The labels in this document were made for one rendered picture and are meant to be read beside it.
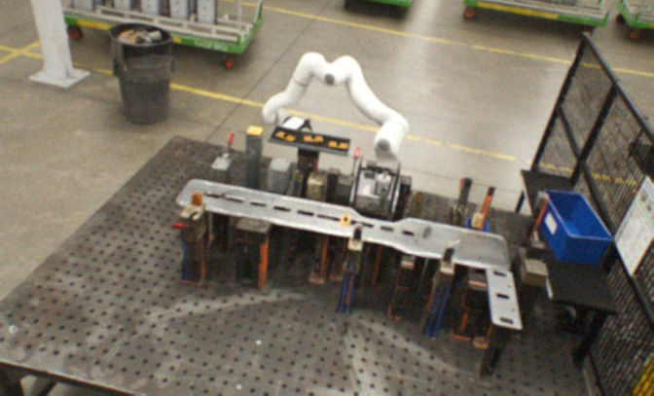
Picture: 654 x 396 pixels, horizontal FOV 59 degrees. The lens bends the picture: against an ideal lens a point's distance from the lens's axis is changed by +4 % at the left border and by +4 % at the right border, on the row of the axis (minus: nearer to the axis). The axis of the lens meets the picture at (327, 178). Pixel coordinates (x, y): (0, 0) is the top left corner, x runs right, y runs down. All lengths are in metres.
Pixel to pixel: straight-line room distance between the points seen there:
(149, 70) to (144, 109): 0.36
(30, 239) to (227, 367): 2.06
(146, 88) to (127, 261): 2.49
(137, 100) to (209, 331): 2.97
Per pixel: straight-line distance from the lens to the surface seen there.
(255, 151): 2.62
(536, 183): 2.88
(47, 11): 5.61
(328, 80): 2.59
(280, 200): 2.42
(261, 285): 2.40
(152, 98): 4.93
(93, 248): 2.70
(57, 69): 5.81
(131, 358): 2.26
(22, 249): 3.88
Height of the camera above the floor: 2.43
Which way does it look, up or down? 33 degrees down
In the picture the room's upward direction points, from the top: 8 degrees clockwise
